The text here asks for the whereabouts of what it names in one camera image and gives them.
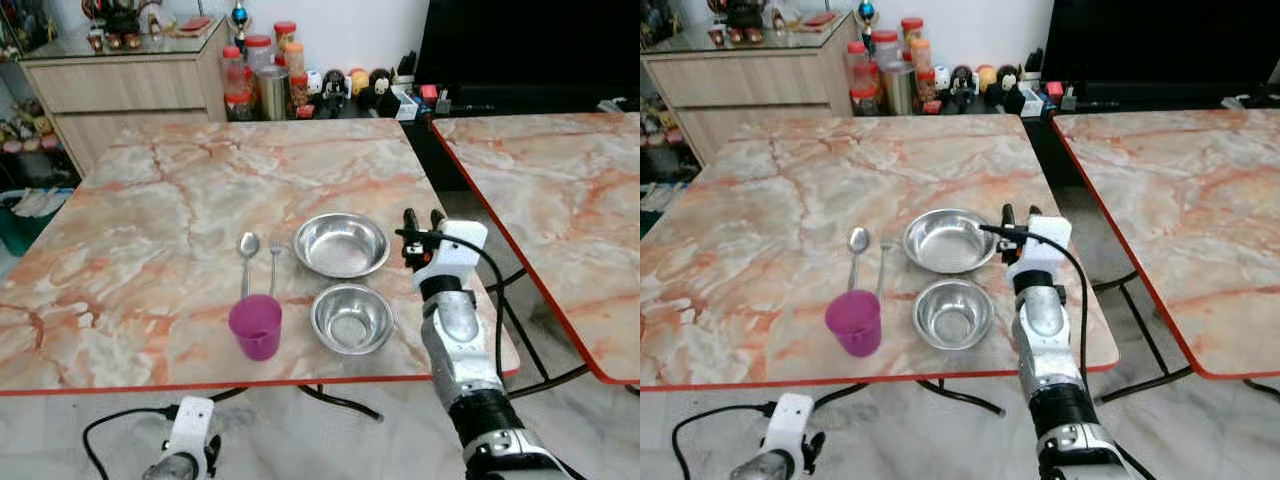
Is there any steel spoon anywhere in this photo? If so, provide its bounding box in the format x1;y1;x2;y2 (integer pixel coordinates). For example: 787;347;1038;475
238;231;262;299
847;226;871;293

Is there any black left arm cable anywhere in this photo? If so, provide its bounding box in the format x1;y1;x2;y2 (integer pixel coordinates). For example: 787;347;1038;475
670;401;777;480
80;403;183;480

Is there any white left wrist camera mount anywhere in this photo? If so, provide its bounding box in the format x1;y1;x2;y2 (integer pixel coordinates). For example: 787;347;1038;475
757;392;816;466
165;396;217;463

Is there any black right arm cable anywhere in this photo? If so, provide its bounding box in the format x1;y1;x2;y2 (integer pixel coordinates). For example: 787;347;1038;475
395;228;507;383
978;223;1091;391

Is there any red-cap plastic bottle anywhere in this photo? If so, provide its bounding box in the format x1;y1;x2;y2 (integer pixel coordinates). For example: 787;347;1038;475
221;45;251;122
848;40;879;117

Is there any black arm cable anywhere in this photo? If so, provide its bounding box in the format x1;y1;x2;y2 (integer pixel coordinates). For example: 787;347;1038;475
395;228;507;383
670;401;777;480
80;403;183;480
978;223;1091;391

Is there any steel canister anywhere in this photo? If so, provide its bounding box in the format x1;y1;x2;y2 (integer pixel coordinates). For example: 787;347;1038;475
258;66;291;122
884;62;917;117

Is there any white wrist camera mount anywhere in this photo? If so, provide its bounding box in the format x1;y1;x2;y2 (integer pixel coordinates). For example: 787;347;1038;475
165;396;217;463
1010;215;1073;279
412;220;490;293
757;392;816;466

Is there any orange-lid snack jar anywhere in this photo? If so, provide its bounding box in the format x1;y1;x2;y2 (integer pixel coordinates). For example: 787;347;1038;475
910;38;934;103
285;42;309;110

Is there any dark monkey plush toy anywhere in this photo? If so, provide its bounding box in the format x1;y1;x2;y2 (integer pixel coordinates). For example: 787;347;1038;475
360;68;397;114
990;64;1025;109

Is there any black television screen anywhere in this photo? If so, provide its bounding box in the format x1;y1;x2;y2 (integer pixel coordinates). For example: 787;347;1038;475
415;0;641;93
1040;0;1280;87

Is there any wide shallow steel bowl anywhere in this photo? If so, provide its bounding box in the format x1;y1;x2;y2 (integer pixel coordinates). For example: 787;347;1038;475
902;208;999;275
292;212;391;280

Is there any wide red-lid clear jar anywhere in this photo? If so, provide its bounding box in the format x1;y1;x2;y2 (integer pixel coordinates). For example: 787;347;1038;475
244;35;275;77
872;30;903;71

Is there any purple plastic cup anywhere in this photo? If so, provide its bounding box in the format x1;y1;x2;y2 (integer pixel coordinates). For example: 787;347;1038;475
228;294;284;362
824;290;883;358

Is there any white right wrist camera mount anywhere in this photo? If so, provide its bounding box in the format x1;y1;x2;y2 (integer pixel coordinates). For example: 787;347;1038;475
412;220;490;293
1010;215;1073;279

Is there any small deep steel bowl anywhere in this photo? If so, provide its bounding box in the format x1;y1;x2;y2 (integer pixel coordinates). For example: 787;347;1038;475
310;284;395;356
912;279;996;352

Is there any light wooden drawer cabinet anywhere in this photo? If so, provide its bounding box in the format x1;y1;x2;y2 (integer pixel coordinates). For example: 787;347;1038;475
640;14;861;167
20;18;233;177

